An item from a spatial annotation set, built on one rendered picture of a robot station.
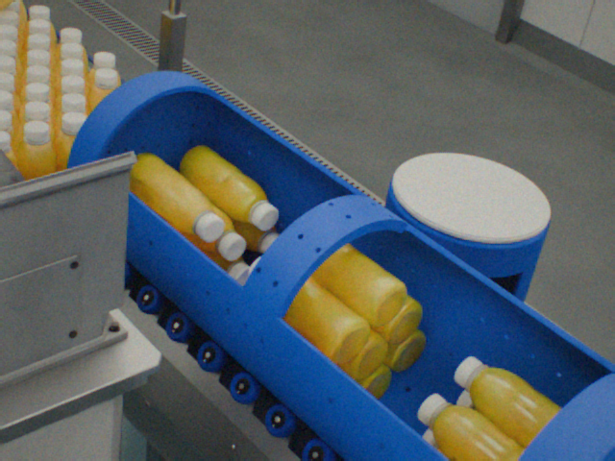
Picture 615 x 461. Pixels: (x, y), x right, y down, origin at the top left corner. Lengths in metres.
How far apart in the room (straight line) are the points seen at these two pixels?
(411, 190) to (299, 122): 2.42
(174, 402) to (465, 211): 0.58
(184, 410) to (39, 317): 0.47
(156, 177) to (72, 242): 0.45
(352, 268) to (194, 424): 0.36
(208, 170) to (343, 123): 2.67
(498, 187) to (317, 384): 0.73
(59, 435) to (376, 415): 0.35
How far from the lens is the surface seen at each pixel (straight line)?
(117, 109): 1.48
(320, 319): 1.24
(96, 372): 1.11
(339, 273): 1.27
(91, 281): 1.08
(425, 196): 1.72
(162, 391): 1.51
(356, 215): 1.25
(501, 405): 1.23
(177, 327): 1.46
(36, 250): 1.01
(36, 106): 1.75
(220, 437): 1.43
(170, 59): 2.12
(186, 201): 1.42
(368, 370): 1.32
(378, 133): 4.15
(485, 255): 1.66
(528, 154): 4.27
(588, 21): 5.02
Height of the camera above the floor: 1.90
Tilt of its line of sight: 33 degrees down
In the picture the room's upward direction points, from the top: 10 degrees clockwise
